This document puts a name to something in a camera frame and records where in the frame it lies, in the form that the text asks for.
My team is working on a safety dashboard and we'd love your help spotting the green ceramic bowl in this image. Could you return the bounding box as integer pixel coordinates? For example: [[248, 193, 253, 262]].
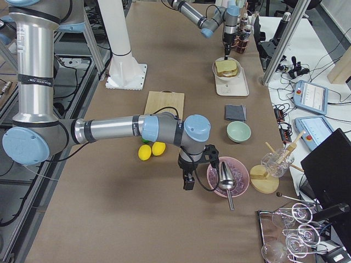
[[227, 121, 252, 143]]

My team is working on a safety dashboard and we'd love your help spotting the grey folded cloth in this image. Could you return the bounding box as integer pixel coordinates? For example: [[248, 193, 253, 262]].
[[224, 105, 246, 121]]

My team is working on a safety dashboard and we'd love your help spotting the bread slice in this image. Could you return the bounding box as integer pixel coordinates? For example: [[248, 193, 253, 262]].
[[215, 59, 237, 73]]

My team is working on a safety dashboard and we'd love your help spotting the lower teach pendant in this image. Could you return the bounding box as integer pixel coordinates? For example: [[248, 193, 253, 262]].
[[294, 115, 334, 151]]

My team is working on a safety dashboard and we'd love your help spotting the metal tray with glasses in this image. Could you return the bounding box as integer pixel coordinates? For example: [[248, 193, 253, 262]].
[[257, 202, 327, 262]]

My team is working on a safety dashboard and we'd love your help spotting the white serving tray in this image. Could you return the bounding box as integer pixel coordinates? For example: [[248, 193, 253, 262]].
[[212, 65, 250, 97]]

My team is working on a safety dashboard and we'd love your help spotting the metal ice scoop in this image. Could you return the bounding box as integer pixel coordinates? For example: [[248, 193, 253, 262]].
[[219, 161, 236, 211]]

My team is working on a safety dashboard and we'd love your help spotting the upper teach pendant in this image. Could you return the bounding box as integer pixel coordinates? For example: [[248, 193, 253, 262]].
[[293, 81, 329, 115]]

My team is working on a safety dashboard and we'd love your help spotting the wooden cutting board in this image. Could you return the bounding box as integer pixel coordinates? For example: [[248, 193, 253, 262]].
[[144, 91, 185, 119]]

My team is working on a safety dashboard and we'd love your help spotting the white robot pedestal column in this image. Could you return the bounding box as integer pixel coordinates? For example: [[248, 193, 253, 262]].
[[98, 0, 147, 90]]

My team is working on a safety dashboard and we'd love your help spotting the copper wire bottle rack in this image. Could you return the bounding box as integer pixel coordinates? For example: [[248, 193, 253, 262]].
[[231, 1, 251, 54]]

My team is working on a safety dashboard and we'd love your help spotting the black monitor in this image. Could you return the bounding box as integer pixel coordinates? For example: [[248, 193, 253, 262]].
[[301, 128, 350, 208]]

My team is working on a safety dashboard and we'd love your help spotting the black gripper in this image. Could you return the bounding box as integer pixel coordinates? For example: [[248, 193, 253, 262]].
[[223, 26, 250, 60], [178, 145, 219, 190]]

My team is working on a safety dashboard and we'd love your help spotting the yellow lemon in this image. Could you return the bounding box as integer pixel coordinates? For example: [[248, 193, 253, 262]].
[[138, 145, 152, 161], [151, 142, 166, 156]]

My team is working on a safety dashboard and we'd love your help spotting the aluminium frame post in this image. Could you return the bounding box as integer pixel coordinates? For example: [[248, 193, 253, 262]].
[[262, 0, 310, 86]]

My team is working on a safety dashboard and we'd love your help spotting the white sandwich plate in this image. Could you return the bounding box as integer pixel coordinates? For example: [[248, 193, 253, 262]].
[[212, 58, 241, 81]]

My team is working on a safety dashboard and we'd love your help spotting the clear glass mug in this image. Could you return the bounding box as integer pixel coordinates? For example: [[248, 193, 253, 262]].
[[261, 148, 295, 178]]

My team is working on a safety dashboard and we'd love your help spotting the right yellow lemon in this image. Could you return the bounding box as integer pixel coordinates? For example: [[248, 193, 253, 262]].
[[151, 142, 166, 156]]

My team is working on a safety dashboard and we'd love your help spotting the pink bowl with ice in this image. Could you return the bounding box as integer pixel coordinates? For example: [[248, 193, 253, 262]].
[[207, 157, 250, 197]]

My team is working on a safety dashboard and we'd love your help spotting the left yellow lemon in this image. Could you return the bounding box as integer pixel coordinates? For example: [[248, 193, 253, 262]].
[[138, 145, 152, 161]]

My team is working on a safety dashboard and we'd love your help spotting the teach pendant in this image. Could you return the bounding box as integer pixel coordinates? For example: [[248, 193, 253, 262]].
[[293, 81, 329, 115], [294, 115, 334, 151]]

